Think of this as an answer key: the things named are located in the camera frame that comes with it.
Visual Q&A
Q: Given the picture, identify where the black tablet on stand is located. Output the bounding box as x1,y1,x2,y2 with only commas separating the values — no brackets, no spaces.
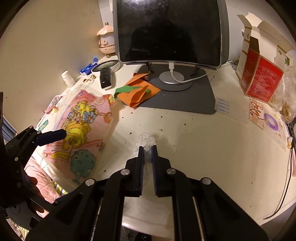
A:
113,0,229,69

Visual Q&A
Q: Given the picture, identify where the white charging cable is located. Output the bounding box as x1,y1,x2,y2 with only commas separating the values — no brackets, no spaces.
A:
169,60,234,83

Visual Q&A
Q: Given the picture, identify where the black cable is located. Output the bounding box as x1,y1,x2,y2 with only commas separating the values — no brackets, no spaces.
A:
262,122,296,220

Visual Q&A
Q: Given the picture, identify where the pink cartoon picture book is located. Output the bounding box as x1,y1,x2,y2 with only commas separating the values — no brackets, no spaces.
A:
40,89,115,187

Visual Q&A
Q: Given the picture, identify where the white small bottle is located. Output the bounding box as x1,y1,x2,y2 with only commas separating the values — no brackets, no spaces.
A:
61,70,75,88

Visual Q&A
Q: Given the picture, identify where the cartoon sticker sheet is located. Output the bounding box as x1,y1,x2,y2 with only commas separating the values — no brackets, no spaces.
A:
249,97,287,151

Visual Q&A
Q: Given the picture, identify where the clear plastic wrap sheet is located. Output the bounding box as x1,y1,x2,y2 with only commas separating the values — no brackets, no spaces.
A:
269,66,296,123

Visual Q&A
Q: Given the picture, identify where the small clear plastic scrap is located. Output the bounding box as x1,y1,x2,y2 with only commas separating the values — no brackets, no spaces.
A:
132,133,156,157

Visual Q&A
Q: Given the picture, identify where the red white cardboard box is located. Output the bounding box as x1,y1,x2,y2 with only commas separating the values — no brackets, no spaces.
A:
236,13,295,103

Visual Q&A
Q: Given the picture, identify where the black magnifying glass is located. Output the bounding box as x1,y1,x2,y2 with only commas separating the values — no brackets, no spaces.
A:
91,60,120,89

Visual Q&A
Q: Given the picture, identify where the grey tablet stand base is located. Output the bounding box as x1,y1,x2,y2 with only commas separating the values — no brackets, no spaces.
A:
138,63,216,115

